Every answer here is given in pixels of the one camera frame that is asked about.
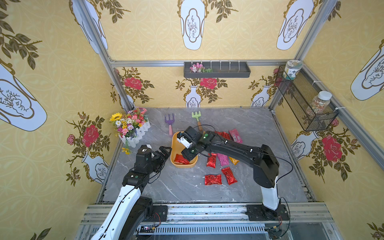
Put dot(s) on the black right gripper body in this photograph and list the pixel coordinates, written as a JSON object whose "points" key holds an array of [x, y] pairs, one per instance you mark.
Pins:
{"points": [[188, 150]]}

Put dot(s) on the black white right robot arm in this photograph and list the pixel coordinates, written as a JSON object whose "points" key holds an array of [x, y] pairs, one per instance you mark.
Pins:
{"points": [[261, 159]]}

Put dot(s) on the magenta tea bag packet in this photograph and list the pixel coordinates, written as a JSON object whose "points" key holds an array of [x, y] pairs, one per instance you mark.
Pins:
{"points": [[224, 160]]}

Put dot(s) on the flower bouquet white fence planter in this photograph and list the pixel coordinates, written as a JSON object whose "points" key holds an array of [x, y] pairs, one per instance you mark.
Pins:
{"points": [[132, 126]]}

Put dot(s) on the small pink flowers on shelf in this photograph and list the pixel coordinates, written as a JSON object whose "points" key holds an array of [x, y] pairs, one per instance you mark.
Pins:
{"points": [[199, 68]]}

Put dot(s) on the green toy rake wooden handle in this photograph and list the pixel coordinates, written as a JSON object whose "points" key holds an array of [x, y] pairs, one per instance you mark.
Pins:
{"points": [[197, 115]]}

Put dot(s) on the black wire mesh basket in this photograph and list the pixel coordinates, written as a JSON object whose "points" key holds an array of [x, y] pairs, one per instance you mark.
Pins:
{"points": [[299, 94]]}

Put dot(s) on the pink tea bag packet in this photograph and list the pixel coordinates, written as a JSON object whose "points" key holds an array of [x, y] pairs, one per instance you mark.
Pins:
{"points": [[236, 136]]}

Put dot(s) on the small circuit board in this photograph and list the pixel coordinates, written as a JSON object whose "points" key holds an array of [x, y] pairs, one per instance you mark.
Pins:
{"points": [[147, 230]]}

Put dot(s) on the yellow tea bag packet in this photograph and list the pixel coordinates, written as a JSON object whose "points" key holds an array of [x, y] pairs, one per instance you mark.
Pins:
{"points": [[234, 161]]}

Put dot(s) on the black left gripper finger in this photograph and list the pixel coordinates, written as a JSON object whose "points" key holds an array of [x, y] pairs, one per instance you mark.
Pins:
{"points": [[165, 152], [159, 166]]}

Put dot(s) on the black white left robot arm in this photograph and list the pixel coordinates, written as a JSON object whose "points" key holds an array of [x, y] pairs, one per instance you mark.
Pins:
{"points": [[130, 208]]}

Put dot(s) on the patterned tin jar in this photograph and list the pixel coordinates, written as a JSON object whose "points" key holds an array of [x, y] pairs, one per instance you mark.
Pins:
{"points": [[292, 68]]}

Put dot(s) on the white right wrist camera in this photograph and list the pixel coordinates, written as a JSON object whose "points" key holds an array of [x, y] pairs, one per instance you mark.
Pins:
{"points": [[181, 138]]}

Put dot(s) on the orange oval storage box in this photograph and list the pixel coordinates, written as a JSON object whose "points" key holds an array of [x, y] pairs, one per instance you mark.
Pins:
{"points": [[176, 153]]}

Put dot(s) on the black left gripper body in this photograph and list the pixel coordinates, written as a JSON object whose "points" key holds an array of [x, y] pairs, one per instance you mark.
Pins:
{"points": [[163, 152]]}

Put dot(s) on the clear jar white lid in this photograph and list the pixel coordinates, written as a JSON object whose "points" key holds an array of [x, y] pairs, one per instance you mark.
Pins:
{"points": [[319, 103]]}

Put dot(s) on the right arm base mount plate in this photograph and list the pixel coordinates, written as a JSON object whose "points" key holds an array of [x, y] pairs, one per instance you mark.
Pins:
{"points": [[262, 213]]}

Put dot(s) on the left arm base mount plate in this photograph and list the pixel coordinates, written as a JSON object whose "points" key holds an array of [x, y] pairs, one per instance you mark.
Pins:
{"points": [[157, 214]]}

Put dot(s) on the grey wall shelf tray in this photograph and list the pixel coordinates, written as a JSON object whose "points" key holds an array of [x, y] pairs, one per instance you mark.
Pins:
{"points": [[221, 69]]}

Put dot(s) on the purple toy fork pink handle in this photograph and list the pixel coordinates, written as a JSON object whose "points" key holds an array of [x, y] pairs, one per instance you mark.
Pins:
{"points": [[170, 119]]}

